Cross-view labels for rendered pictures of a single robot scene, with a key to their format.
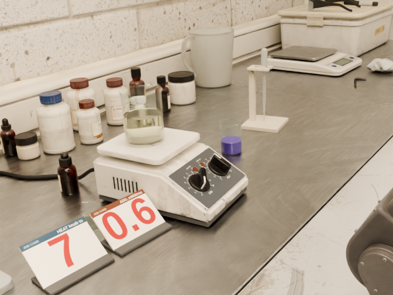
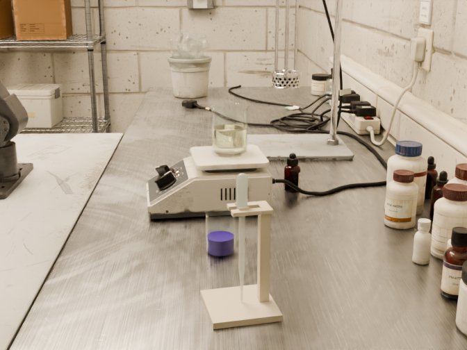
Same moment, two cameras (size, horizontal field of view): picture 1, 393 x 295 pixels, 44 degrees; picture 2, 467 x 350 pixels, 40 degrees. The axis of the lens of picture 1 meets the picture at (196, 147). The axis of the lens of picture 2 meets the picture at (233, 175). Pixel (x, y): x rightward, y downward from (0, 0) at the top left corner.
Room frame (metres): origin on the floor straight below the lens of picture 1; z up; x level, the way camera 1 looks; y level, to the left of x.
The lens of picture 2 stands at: (1.49, -0.59, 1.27)
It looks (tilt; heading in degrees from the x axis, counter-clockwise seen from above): 17 degrees down; 140
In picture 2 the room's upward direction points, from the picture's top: straight up
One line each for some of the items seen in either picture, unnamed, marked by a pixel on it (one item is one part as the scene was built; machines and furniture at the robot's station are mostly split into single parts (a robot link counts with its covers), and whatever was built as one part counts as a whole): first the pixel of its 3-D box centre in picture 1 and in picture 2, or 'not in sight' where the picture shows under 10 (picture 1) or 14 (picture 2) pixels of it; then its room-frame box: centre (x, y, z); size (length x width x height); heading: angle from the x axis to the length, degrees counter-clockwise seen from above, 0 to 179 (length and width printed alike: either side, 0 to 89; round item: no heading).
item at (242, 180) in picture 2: not in sight; (242, 193); (0.99, -0.15, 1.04); 0.01 x 0.01 x 0.04; 63
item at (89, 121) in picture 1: (89, 121); (401, 198); (0.94, 0.22, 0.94); 0.05 x 0.05 x 0.09
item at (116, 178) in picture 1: (165, 171); (212, 182); (0.68, 0.05, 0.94); 0.22 x 0.13 x 0.08; 58
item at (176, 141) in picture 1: (149, 143); (228, 156); (0.70, 0.07, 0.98); 0.12 x 0.12 x 0.01; 58
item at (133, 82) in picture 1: (137, 87); not in sight; (1.17, 0.14, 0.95); 0.04 x 0.04 x 0.10
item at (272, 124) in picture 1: (265, 96); (240, 257); (0.99, -0.15, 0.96); 0.08 x 0.08 x 0.13; 63
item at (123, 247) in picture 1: (131, 220); not in sight; (0.57, 0.09, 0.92); 0.09 x 0.06 x 0.04; 135
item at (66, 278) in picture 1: (68, 253); not in sight; (0.50, 0.16, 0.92); 0.09 x 0.06 x 0.04; 135
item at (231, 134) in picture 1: (231, 136); (220, 232); (0.85, -0.07, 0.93); 0.04 x 0.04 x 0.06
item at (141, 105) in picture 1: (144, 116); (229, 131); (0.70, 0.08, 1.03); 0.07 x 0.06 x 0.08; 147
